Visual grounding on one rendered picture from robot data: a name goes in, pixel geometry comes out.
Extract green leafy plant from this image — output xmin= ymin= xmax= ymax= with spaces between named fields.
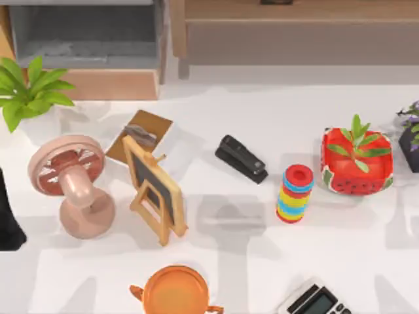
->
xmin=0 ymin=56 xmax=77 ymax=133

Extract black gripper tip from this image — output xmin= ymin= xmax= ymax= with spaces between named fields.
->
xmin=0 ymin=168 xmax=27 ymax=253

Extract wooden open shelf cupboard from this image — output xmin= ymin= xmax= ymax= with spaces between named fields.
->
xmin=168 ymin=0 xmax=419 ymax=80

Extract pulled-out wooden drawer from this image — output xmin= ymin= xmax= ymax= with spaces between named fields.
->
xmin=0 ymin=0 xmax=168 ymax=101

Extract stack of coloured rings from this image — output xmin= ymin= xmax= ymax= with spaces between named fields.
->
xmin=276 ymin=164 xmax=316 ymax=225

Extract orange trophy cup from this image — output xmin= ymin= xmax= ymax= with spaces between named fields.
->
xmin=129 ymin=265 xmax=225 ymax=314

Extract black pot purple flowers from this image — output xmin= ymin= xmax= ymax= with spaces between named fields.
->
xmin=396 ymin=100 xmax=419 ymax=174

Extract red watermelon plant pot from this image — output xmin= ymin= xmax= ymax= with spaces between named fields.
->
xmin=320 ymin=114 xmax=394 ymax=197

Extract grey calculator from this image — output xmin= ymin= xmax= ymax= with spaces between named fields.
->
xmin=276 ymin=277 xmax=361 ymax=314

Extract black stapler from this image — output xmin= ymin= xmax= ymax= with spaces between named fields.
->
xmin=214 ymin=134 xmax=270 ymax=185

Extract wooden framed blackboard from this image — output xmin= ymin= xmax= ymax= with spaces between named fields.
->
xmin=122 ymin=135 xmax=190 ymax=247

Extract pink desk fan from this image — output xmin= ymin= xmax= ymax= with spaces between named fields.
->
xmin=27 ymin=135 xmax=117 ymax=240

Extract brown clipboard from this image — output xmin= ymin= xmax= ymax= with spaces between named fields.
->
xmin=105 ymin=109 xmax=174 ymax=169

